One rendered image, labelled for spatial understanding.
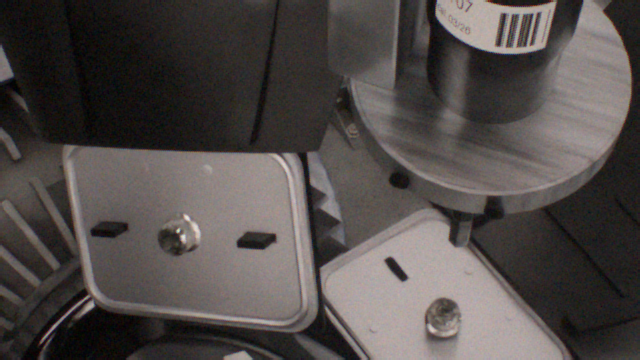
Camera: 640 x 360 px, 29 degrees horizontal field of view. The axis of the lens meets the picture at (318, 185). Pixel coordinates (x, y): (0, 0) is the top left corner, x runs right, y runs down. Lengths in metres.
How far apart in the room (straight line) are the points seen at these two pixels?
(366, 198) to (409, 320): 1.37
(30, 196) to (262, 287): 0.13
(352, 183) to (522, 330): 1.38
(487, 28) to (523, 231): 0.22
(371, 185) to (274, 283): 1.44
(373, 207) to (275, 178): 1.43
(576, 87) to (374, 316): 0.17
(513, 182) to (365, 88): 0.04
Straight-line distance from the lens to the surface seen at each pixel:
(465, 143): 0.30
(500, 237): 0.48
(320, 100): 0.37
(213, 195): 0.40
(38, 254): 0.51
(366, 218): 1.81
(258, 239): 0.39
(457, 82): 0.30
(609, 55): 0.32
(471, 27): 0.27
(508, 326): 0.47
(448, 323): 0.45
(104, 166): 0.42
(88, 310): 0.46
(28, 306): 0.49
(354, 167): 1.85
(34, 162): 0.52
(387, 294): 0.47
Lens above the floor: 1.62
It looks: 62 degrees down
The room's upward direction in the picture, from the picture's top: 2 degrees counter-clockwise
